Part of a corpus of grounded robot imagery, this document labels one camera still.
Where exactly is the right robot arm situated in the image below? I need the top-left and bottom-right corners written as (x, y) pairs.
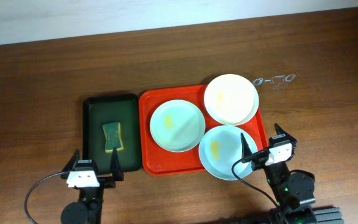
top-left (236, 124), bottom-right (318, 223)

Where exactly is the cream white plate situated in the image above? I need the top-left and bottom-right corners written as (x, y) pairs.
top-left (203, 74), bottom-right (259, 126)

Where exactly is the dark green plastic tray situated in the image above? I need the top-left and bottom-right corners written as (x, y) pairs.
top-left (83, 93), bottom-right (142, 174)

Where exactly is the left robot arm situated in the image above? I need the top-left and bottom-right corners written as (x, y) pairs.
top-left (60, 148), bottom-right (124, 224)

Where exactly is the pale green plate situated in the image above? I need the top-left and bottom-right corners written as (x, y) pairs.
top-left (150, 100), bottom-right (206, 152)

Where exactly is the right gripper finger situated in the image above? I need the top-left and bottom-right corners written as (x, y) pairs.
top-left (274, 123), bottom-right (294, 140)
top-left (241, 133), bottom-right (253, 158)

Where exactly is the light blue plate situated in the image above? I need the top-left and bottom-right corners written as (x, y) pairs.
top-left (198, 125), bottom-right (257, 180)

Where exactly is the green and yellow sponge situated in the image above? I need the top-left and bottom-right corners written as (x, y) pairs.
top-left (103, 122), bottom-right (124, 152)

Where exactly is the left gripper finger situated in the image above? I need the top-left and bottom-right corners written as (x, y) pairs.
top-left (62, 149), bottom-right (80, 172)
top-left (110, 147), bottom-right (122, 179)

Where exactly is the red plastic tray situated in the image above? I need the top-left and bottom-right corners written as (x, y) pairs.
top-left (138, 84), bottom-right (269, 177)

